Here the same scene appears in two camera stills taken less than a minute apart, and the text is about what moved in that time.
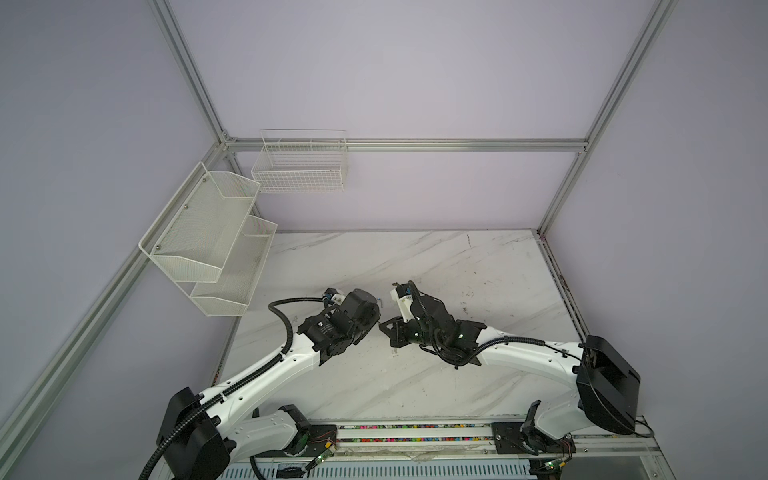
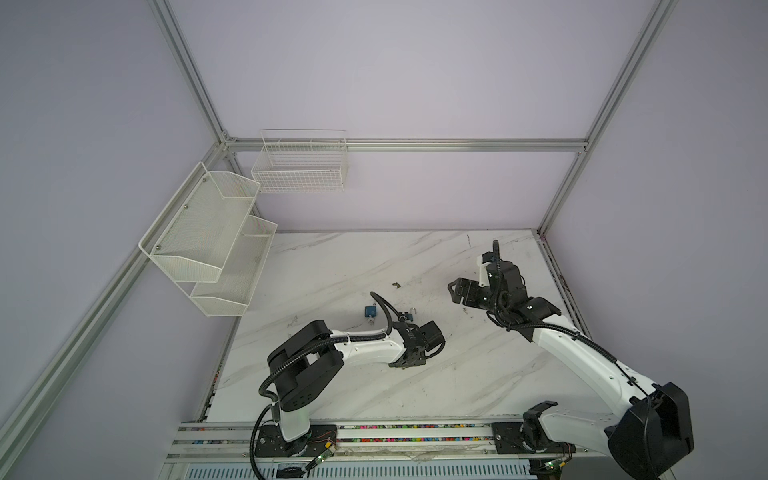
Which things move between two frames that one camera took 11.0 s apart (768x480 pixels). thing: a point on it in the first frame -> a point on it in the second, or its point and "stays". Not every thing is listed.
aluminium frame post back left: (171, 28) stays
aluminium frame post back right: (658, 16) stays
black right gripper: (394, 333) -> (468, 292)
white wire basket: (302, 161) stays
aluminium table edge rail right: (558, 278) stays
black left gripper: (372, 319) -> (421, 361)
